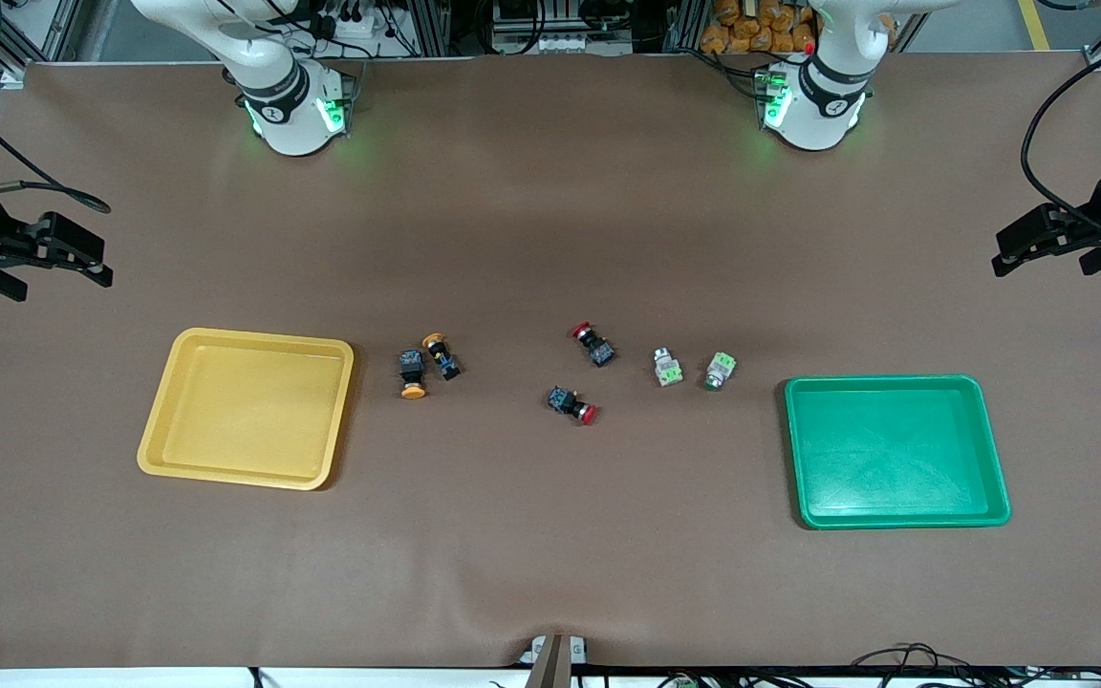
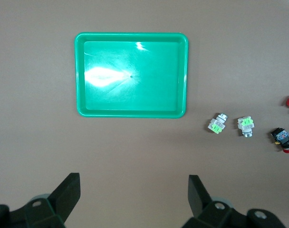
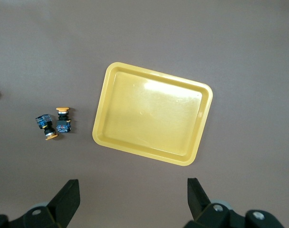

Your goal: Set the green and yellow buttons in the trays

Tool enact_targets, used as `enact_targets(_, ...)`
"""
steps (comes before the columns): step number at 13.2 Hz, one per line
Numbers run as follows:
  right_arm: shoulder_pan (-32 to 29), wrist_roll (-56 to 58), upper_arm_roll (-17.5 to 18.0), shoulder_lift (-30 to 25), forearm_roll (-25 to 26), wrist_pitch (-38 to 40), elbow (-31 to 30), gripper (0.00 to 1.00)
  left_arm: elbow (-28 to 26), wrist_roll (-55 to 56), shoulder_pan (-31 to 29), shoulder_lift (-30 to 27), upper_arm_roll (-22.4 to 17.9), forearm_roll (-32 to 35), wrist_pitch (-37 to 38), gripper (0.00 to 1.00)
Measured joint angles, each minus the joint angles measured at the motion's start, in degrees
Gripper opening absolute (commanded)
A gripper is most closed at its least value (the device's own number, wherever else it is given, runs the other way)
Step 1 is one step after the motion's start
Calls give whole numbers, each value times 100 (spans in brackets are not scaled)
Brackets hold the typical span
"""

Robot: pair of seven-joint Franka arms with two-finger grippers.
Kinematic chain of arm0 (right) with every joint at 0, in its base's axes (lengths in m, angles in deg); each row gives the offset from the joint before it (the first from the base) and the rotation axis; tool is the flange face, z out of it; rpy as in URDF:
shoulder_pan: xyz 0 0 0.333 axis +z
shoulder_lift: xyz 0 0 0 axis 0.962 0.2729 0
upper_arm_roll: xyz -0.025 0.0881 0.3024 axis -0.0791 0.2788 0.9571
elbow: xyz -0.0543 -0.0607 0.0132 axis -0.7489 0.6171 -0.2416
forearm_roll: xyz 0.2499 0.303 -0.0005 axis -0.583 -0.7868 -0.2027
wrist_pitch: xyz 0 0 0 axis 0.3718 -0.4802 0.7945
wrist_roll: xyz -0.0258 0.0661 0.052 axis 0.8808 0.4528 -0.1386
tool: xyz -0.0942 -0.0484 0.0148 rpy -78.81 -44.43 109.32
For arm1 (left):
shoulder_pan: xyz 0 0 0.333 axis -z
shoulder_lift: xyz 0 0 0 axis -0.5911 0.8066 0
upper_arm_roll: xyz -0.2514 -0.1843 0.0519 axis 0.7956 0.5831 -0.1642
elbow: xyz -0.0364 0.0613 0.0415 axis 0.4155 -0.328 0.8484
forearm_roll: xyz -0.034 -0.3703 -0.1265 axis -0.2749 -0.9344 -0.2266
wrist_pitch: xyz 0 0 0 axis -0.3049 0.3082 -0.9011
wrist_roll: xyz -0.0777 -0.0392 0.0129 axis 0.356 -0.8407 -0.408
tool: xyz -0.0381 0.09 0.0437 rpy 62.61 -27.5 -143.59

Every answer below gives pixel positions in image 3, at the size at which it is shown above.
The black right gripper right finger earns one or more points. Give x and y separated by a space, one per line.
199 202

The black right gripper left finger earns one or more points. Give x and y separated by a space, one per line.
63 202

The yellow button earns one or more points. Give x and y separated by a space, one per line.
62 126
43 121

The yellow plastic tray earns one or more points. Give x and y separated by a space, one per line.
149 118

